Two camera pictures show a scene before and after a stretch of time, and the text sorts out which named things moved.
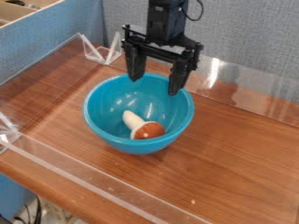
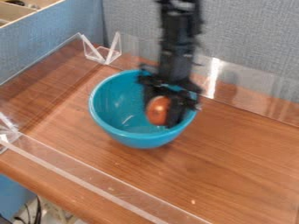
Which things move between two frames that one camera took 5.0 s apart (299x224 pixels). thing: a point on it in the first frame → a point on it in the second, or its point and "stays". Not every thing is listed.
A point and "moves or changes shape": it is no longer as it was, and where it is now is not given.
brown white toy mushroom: [142, 130] → [157, 110]
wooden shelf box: [16, 10] stays
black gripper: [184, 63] → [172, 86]
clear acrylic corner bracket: [98, 53] stays
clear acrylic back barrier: [239, 85] stays
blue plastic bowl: [134, 117] moves or changes shape
